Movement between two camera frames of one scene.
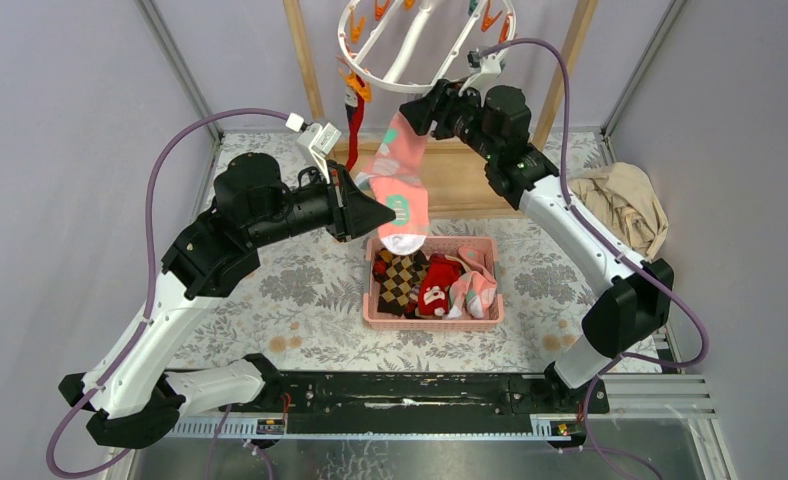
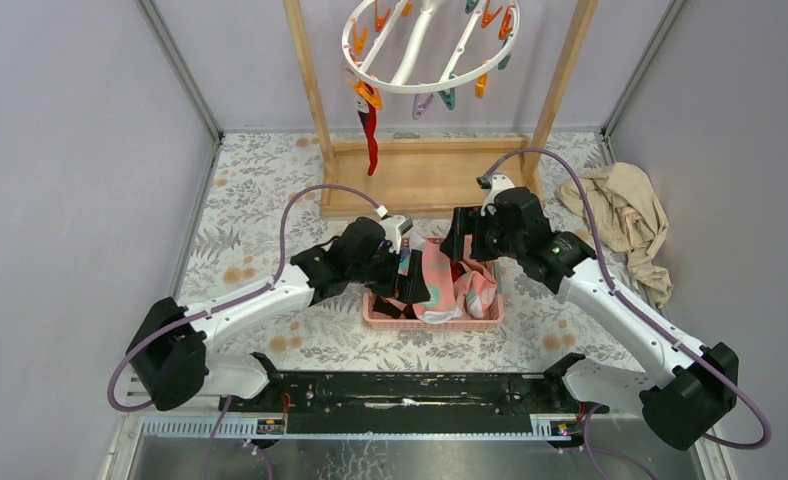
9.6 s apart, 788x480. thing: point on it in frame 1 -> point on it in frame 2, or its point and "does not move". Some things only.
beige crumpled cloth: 622,197 does not move
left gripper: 350,210 -> 407,290
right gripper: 438,106 -> 467,220
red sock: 355,103 -> 370,128
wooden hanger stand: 460,186 does not move
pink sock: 398,176 -> 441,307
